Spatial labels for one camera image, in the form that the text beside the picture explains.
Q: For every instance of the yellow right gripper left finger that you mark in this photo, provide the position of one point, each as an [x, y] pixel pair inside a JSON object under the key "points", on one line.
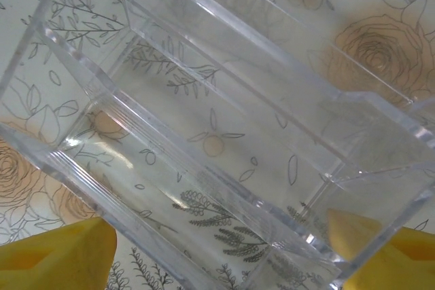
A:
{"points": [[51, 263]]}

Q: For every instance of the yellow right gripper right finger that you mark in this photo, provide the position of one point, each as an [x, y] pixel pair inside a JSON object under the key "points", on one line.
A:
{"points": [[391, 263]]}

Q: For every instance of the floral tablecloth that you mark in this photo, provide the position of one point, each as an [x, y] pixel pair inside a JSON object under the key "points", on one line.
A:
{"points": [[374, 15]]}

